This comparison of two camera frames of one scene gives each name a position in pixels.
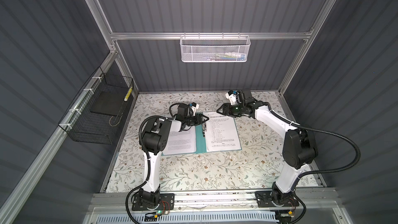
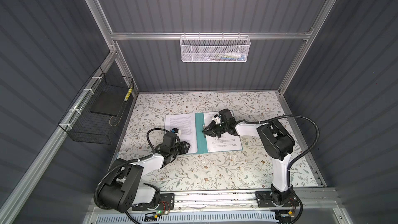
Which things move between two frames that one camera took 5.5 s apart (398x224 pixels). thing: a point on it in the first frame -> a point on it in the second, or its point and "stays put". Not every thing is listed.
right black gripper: x=226 y=110 -> x=211 y=131
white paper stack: x=222 y=134 stays put
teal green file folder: x=201 y=142 stays put
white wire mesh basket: x=211 y=49 stays put
